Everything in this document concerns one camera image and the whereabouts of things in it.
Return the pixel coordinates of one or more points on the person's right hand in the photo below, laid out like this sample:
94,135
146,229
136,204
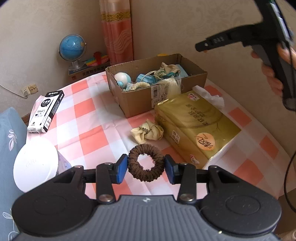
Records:
270,73

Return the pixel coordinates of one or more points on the box under globe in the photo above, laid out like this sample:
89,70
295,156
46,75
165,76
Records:
86,71

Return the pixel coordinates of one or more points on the blue desk globe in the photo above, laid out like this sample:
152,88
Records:
71,49

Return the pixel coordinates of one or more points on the white lid plastic jar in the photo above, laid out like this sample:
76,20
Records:
36,163

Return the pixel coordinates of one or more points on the blue floral cushion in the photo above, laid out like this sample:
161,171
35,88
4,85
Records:
13,138

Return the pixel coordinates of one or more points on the blonde fibre tassel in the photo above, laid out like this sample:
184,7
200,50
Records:
170,87

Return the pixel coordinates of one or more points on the wall power socket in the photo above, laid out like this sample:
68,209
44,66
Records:
30,89

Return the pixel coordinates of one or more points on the black white pen box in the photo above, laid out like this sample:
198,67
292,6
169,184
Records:
43,116

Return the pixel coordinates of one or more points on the brown hair scrunchie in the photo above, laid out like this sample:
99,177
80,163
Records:
146,162

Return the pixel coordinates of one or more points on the colourful toy on stand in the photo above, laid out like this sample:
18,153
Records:
98,59

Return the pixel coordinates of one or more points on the brown cardboard box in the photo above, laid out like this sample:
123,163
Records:
142,100

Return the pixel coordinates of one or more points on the blue face mask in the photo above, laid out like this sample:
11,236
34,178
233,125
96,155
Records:
150,79

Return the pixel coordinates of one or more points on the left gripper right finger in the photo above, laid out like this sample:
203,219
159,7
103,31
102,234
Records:
187,176

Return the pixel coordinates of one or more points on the blue white round plush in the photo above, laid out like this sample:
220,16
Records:
122,79

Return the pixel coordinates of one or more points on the orange pink curtain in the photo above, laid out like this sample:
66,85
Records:
117,30

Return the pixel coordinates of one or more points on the cream floral fabric pouch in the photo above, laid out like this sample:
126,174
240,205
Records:
167,71

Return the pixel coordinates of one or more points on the pink checkered tablecloth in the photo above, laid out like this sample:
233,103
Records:
89,128

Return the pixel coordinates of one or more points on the gold tissue pack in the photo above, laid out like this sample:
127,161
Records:
195,128

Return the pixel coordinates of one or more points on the blue mask stack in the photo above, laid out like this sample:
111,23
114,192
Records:
183,73

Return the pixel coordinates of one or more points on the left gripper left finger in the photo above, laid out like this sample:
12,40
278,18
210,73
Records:
104,176

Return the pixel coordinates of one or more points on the cream yellow scrunchie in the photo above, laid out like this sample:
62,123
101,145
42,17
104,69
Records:
147,131

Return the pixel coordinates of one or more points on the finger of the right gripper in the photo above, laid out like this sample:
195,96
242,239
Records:
222,40

